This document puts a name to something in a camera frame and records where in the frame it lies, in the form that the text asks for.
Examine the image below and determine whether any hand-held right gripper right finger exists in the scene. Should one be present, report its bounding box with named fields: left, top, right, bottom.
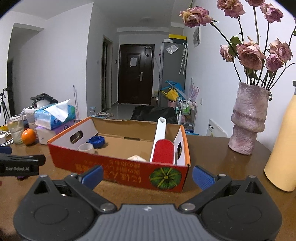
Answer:
left=179, top=166, right=264, bottom=213

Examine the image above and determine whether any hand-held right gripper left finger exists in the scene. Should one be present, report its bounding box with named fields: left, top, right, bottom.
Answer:
left=33, top=165, right=117, bottom=214

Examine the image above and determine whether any red cardboard box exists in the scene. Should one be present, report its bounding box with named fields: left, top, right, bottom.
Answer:
left=47, top=116, right=191, bottom=194

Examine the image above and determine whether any small white plastic ring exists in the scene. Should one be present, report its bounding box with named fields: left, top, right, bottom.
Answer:
left=78, top=143, right=95, bottom=153

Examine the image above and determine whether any blue bottle cap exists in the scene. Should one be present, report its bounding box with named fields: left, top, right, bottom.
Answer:
left=88, top=136, right=105, bottom=149

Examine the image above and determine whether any cream plug adapter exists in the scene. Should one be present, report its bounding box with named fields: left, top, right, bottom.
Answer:
left=126, top=154, right=147, bottom=162

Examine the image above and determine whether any red and white lint brush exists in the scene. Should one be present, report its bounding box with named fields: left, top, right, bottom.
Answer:
left=149, top=117, right=175, bottom=166

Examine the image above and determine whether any clear drinking glass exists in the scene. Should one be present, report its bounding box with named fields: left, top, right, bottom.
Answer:
left=7, top=114, right=25, bottom=145

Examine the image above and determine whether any orange fruit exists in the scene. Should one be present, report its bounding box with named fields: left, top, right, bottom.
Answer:
left=21, top=128, right=37, bottom=146

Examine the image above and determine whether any white and purple tissue pack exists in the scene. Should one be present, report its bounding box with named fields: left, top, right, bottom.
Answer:
left=36, top=120, right=75, bottom=145

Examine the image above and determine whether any clear plastic storage container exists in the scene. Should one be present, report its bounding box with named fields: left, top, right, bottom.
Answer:
left=24, top=108, right=38, bottom=127

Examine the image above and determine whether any blue tissue pack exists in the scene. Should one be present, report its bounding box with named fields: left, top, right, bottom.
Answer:
left=34, top=99, right=76, bottom=130

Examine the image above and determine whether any white flat heater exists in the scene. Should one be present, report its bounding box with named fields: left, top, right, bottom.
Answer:
left=206, top=119, right=228, bottom=137

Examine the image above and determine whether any black plastic holder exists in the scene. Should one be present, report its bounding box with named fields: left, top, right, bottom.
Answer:
left=31, top=92, right=58, bottom=109

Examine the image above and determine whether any metal cart with bottles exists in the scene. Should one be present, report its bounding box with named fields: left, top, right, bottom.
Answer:
left=175, top=97, right=197, bottom=127

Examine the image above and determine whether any pink ceramic vase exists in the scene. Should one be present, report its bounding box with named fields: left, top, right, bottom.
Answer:
left=228, top=82, right=271, bottom=155

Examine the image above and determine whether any black bag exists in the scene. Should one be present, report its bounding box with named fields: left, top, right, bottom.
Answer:
left=130, top=105, right=178, bottom=125

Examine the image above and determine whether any yellow thermos jug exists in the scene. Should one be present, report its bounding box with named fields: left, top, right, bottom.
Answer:
left=264, top=80, right=296, bottom=192

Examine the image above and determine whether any yellow watering can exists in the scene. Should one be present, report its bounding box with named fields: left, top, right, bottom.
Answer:
left=160, top=89, right=180, bottom=101

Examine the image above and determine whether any blue folded rack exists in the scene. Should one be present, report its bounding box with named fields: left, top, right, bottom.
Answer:
left=164, top=80, right=186, bottom=93

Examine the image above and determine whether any dark brown door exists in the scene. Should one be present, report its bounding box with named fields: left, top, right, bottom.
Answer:
left=118, top=44, right=155, bottom=105

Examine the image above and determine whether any grey refrigerator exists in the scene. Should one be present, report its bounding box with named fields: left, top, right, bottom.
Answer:
left=158, top=41, right=187, bottom=107

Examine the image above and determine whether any folded white umbrella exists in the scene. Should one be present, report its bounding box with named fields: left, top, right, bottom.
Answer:
left=179, top=42, right=189, bottom=75

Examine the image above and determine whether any dried pink rose bouquet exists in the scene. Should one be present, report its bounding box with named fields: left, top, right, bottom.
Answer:
left=179, top=0, right=296, bottom=91

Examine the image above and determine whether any yellow and black box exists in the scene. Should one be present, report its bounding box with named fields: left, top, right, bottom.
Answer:
left=169, top=34, right=187, bottom=43

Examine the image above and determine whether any white charger with cable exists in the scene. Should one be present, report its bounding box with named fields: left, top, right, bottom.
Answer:
left=0, top=131, right=12, bottom=147

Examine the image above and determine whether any black camera tripod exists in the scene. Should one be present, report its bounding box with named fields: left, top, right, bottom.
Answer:
left=0, top=87, right=11, bottom=126

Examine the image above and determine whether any white wall panel box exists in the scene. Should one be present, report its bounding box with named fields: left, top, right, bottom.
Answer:
left=193, top=26, right=201, bottom=48

